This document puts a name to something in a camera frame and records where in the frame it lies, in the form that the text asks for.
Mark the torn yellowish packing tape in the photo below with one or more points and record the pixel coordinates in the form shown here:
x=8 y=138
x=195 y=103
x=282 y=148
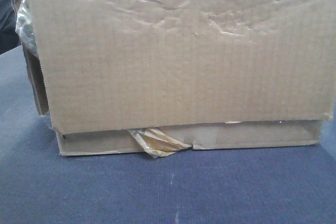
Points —
x=156 y=143

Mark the large brown cardboard box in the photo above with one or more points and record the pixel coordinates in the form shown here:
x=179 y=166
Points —
x=217 y=74

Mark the dark clothed person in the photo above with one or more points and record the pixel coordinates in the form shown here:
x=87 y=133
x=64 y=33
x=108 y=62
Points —
x=9 y=38

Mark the clear plastic wrap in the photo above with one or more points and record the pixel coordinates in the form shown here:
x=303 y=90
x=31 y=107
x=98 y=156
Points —
x=24 y=28

